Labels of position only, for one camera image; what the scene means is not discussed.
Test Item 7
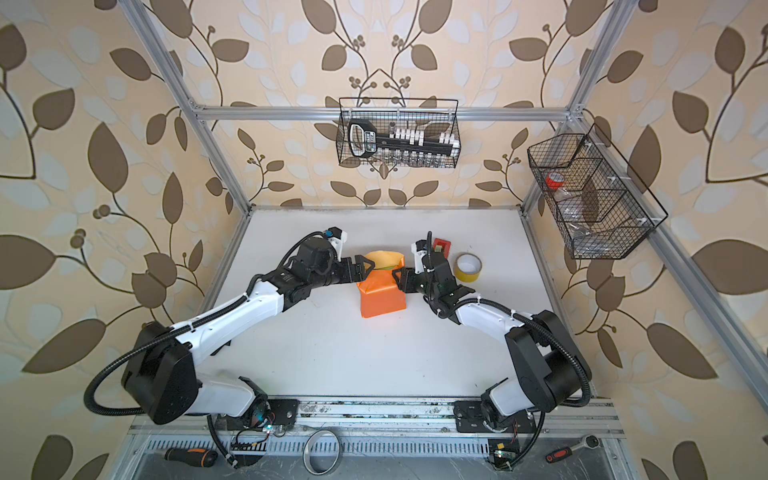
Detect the red tape dispenser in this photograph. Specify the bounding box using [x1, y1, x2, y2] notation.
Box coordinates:
[433, 238, 451, 258]

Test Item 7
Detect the red handled ratchet wrench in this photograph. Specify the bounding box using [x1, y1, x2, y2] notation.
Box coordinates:
[545, 435, 601, 464]

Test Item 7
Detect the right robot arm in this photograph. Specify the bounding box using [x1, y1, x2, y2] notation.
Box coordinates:
[393, 241, 592, 430]

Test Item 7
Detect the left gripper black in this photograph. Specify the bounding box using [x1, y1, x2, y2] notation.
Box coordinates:
[308, 253, 376, 291]

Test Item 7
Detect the yellow tape roll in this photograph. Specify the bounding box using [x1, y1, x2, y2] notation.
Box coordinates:
[454, 253, 483, 283]

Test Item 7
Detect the black wire basket right wall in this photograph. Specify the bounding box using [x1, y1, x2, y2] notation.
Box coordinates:
[527, 124, 668, 260]

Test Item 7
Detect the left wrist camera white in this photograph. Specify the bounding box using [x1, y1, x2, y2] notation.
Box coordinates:
[323, 227, 347, 261]

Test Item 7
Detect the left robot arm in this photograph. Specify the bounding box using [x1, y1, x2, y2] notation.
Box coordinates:
[83, 236, 375, 425]

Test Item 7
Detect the red capped item in basket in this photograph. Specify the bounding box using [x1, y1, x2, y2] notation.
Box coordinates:
[545, 171, 565, 191]

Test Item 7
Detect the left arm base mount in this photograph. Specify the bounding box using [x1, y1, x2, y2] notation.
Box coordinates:
[227, 397, 300, 433]

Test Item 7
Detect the metal ring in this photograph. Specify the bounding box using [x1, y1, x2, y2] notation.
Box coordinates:
[301, 428, 344, 477]

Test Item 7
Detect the aluminium front rail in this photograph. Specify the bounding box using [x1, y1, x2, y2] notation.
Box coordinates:
[128, 394, 625, 439]

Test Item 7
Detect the black socket tool set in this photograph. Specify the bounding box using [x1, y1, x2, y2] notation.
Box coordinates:
[346, 120, 461, 159]

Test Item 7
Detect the black wire basket back wall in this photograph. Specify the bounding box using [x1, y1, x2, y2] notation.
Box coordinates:
[335, 95, 462, 169]

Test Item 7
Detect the orange black screwdriver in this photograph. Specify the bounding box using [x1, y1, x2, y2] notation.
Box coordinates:
[164, 448, 219, 468]

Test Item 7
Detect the black wire basket wall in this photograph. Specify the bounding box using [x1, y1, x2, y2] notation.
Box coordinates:
[527, 124, 668, 260]
[335, 95, 462, 169]

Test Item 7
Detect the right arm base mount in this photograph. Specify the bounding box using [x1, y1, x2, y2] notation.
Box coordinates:
[453, 400, 536, 434]

